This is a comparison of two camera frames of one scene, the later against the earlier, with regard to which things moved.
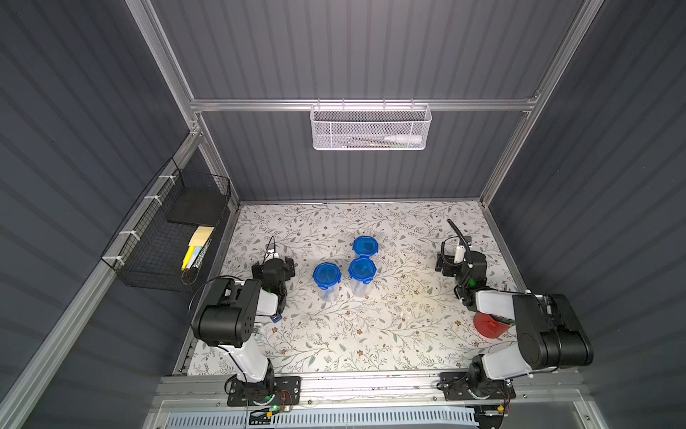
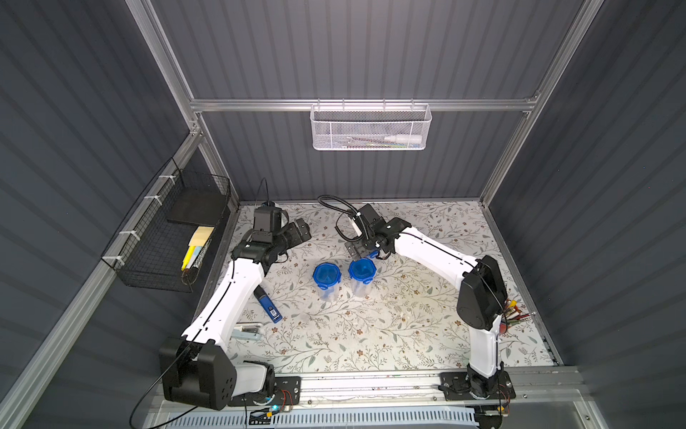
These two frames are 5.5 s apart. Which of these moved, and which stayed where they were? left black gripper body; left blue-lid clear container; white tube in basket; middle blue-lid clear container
Moved: left black gripper body
Stayed: left blue-lid clear container; white tube in basket; middle blue-lid clear container
